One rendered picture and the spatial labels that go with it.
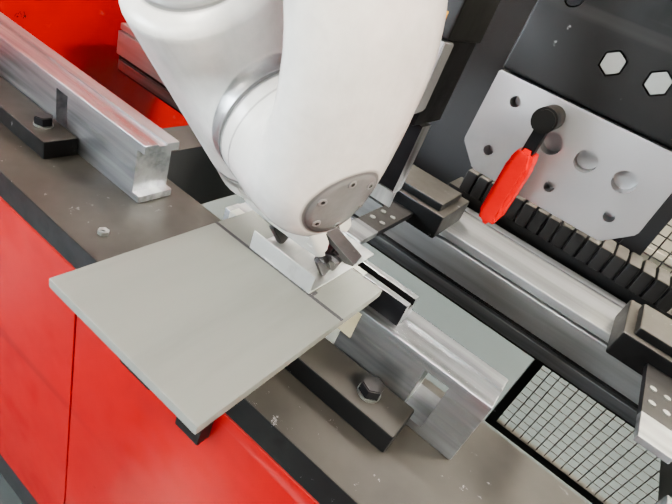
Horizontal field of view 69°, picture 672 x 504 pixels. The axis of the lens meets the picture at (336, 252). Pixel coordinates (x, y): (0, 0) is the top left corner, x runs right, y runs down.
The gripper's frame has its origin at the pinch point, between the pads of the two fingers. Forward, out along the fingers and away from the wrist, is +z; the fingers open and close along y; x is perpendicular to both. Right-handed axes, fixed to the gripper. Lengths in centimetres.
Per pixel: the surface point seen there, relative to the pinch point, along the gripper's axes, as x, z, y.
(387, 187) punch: -9.1, -2.6, -3.8
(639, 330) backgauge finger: -19.8, 16.0, -33.9
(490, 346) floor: -56, 183, -23
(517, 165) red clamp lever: -10.4, -15.0, -15.0
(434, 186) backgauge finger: -23.3, 18.5, -1.4
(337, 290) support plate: 1.8, 1.5, -5.6
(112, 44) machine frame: -19, 33, 85
